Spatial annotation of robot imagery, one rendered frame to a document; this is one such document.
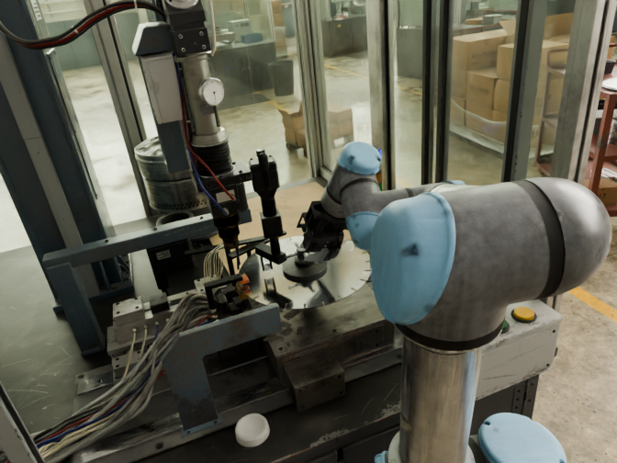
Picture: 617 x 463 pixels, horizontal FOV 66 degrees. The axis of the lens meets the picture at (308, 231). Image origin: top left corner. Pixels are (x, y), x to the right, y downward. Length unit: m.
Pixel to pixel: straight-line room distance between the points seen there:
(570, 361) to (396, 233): 2.04
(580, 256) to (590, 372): 1.94
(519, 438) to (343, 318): 0.52
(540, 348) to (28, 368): 1.26
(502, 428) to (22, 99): 1.29
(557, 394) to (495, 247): 1.85
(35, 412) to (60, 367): 0.14
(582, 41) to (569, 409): 1.56
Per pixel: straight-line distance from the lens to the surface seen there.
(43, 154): 1.48
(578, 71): 0.99
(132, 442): 1.15
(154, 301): 1.30
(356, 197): 0.83
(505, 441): 0.78
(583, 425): 2.18
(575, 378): 2.35
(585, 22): 0.98
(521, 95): 1.05
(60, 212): 1.53
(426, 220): 0.42
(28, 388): 1.43
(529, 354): 1.15
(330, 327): 1.14
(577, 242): 0.47
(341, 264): 1.18
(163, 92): 1.01
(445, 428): 0.60
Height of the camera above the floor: 1.58
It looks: 28 degrees down
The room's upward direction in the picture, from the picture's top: 7 degrees counter-clockwise
